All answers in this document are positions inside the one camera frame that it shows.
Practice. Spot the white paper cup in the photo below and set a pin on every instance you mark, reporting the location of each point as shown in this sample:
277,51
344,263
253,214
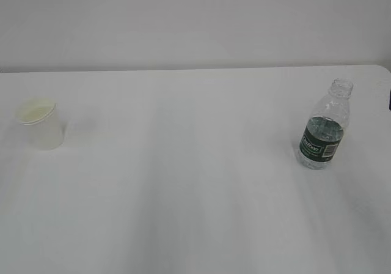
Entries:
40,119

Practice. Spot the clear water bottle green label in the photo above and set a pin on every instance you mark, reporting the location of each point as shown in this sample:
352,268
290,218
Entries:
326,126

